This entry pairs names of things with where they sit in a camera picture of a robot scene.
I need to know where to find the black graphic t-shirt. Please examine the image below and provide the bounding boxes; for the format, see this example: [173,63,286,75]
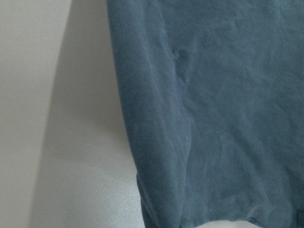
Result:
[107,0,304,228]

